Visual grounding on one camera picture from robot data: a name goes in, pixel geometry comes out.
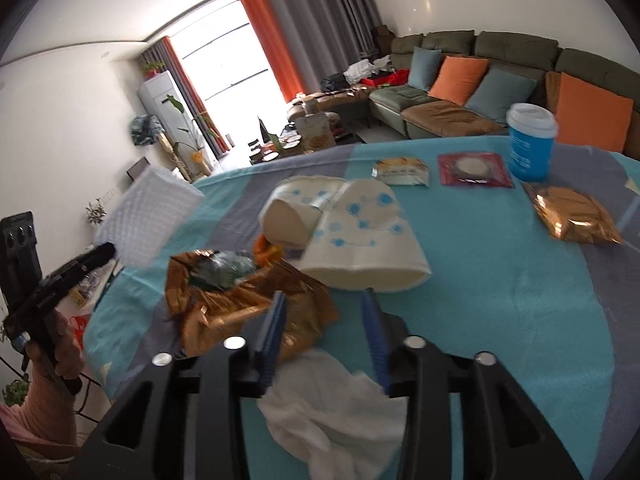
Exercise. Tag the green sofa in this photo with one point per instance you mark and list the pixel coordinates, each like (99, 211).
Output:
(500, 40)

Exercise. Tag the clear plastic wrapper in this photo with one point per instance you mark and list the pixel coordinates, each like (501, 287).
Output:
(227, 265)

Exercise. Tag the tall leafy potted plant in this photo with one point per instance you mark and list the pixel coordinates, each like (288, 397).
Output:
(192, 125)

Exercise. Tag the round blue dotted paper cup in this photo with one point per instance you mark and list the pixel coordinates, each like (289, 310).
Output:
(290, 215)

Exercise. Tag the black monitor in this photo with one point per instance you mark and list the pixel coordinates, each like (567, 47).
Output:
(136, 167)

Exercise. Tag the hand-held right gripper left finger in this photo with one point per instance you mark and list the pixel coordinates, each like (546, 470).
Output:
(277, 330)

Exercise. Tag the gold snack bag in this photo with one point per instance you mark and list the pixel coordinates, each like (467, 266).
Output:
(225, 310)
(575, 212)

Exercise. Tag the dark bag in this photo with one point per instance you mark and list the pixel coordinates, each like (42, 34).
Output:
(332, 82)

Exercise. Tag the standing fan with blue cover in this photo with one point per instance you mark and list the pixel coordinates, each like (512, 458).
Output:
(145, 130)

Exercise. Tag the pile of white clothes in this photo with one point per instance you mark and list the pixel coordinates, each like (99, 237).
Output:
(362, 71)

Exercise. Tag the red snack packet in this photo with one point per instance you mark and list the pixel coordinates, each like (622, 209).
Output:
(472, 169)

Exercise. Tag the brown cardboard box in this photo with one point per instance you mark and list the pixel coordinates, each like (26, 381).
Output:
(382, 37)

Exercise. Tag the orange cushion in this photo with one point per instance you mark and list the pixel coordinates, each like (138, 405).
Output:
(457, 79)
(592, 110)

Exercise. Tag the orange peel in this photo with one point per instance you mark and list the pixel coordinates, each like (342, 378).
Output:
(265, 252)

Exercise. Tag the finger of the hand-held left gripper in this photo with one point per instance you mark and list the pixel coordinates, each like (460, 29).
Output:
(90, 259)

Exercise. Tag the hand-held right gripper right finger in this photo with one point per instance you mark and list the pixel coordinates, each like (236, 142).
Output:
(375, 340)

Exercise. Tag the dark coffee table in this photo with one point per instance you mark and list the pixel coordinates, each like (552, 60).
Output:
(280, 146)

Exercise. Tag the teal grey striped tablecloth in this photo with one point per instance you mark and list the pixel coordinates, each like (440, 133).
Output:
(500, 285)

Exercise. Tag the red cloth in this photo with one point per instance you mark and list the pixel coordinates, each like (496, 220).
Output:
(387, 79)

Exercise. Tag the plant in blue vase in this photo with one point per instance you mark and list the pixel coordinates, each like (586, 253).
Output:
(95, 212)

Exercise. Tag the blue cup with white lid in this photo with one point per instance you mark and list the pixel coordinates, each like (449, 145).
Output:
(530, 142)

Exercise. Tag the blue cushion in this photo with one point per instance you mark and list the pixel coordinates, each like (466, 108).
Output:
(502, 94)
(424, 67)

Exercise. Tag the brown sofa seat pad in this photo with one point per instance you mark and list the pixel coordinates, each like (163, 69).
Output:
(450, 115)

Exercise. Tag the green leafy floor plant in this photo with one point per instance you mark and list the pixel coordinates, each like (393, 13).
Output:
(15, 392)

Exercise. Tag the person's left hand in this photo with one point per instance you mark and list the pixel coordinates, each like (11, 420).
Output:
(62, 347)

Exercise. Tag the small green potted plant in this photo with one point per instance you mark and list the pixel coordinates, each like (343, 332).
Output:
(152, 66)

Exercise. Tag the grey and orange curtain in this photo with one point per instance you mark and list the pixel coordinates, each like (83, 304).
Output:
(175, 80)

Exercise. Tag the white tissue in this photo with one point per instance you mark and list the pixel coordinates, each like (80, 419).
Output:
(325, 410)

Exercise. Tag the sealed gold snack bag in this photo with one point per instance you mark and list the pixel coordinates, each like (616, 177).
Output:
(575, 212)

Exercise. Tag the yellow white snack packet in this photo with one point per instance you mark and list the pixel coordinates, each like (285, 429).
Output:
(402, 170)

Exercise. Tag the white standing air conditioner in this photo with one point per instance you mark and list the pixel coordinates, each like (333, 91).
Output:
(157, 95)

